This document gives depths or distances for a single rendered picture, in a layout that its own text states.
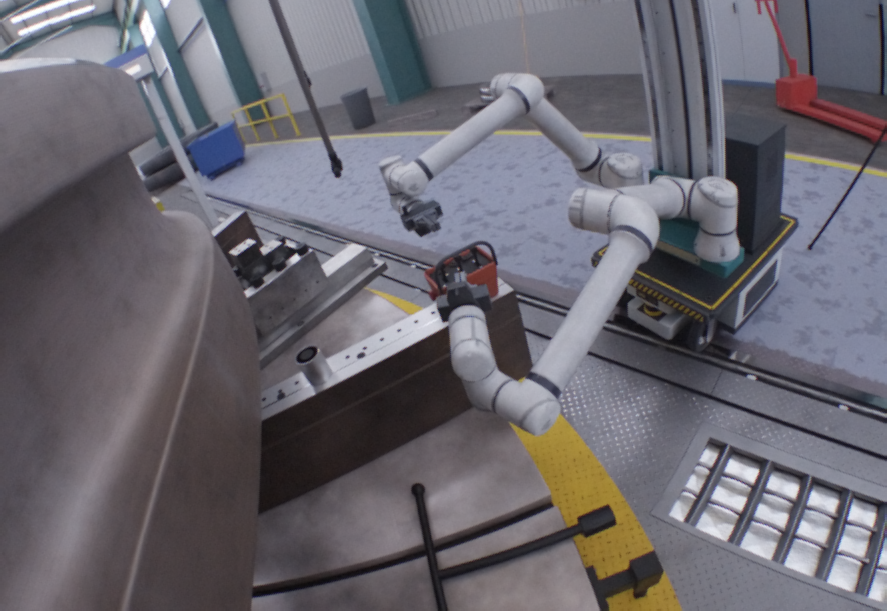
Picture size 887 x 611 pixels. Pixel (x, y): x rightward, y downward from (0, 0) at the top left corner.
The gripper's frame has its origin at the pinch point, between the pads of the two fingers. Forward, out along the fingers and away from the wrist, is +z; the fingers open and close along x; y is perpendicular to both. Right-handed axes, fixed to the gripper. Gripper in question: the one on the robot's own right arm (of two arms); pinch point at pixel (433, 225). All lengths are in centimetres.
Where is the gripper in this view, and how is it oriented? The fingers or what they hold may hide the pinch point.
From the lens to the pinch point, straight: 138.9
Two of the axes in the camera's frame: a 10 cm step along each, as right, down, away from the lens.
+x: 8.7, -4.4, 2.0
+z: 4.0, 4.0, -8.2
